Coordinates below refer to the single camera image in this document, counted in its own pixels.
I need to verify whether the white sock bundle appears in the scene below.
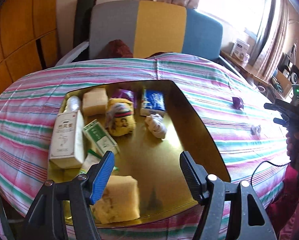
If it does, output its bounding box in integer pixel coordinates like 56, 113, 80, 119
145, 114, 167, 139

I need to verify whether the yellow sponge with stain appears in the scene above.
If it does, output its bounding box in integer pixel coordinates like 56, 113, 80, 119
92, 175, 140, 224

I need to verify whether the right hand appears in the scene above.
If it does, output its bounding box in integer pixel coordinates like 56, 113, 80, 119
286, 132, 299, 171

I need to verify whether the dark red cloth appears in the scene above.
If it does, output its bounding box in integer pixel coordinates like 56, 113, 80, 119
105, 40, 133, 59

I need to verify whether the wooden desk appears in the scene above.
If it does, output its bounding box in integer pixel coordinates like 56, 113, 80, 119
220, 50, 269, 86

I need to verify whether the blue tissue pack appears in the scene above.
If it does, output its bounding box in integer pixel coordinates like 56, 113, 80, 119
140, 89, 166, 117

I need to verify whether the striped bed sheet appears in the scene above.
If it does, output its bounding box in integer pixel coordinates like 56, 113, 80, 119
0, 52, 290, 240

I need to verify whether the grey yellow blue chair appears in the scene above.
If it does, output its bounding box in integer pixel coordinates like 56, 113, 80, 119
57, 0, 238, 74

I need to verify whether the green white small box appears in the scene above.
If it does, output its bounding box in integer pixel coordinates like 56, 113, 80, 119
83, 119, 120, 156

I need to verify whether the purple snack packet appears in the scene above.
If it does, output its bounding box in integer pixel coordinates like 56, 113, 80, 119
112, 89, 136, 104
232, 97, 244, 110

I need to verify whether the clear plastic bag ball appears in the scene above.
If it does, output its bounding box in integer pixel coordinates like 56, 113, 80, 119
251, 125, 261, 136

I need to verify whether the wooden wardrobe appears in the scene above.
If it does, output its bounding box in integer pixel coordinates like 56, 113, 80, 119
0, 0, 61, 94

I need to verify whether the white medicine box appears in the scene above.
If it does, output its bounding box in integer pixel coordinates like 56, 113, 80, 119
49, 110, 86, 169

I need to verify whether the gold metal tray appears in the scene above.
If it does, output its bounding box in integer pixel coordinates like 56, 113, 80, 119
47, 80, 231, 228

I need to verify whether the clean yellow sponge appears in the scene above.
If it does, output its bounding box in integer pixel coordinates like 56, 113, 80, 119
82, 88, 108, 116

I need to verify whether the white product box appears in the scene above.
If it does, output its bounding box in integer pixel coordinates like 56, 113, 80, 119
230, 39, 250, 61

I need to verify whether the black cable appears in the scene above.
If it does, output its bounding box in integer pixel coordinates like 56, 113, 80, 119
250, 160, 290, 185

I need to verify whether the white plastic bag ball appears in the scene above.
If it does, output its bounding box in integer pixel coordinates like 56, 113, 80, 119
63, 96, 82, 113

